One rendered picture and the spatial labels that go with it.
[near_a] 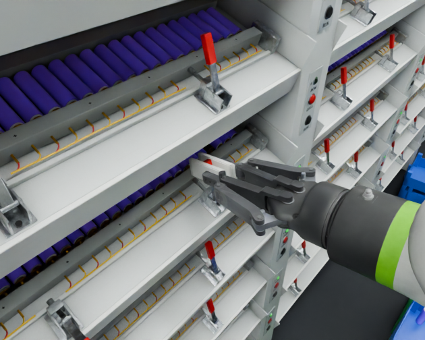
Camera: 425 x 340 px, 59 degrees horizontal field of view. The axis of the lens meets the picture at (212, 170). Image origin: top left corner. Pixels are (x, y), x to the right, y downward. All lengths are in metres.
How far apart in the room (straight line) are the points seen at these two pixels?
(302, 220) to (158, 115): 0.21
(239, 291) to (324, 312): 0.68
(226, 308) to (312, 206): 0.54
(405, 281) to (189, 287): 0.43
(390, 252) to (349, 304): 1.23
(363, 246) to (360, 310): 1.22
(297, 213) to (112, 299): 0.26
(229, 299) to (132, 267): 0.44
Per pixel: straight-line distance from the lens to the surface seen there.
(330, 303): 1.60
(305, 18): 0.59
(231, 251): 0.78
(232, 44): 0.56
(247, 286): 0.96
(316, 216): 0.43
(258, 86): 0.54
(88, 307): 0.52
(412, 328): 1.25
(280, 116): 0.67
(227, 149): 0.65
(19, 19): 0.30
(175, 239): 0.56
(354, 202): 0.41
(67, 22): 0.32
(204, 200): 0.60
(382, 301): 1.68
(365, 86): 1.02
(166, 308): 0.71
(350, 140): 1.14
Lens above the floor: 1.32
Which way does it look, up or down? 40 degrees down
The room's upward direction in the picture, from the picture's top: straight up
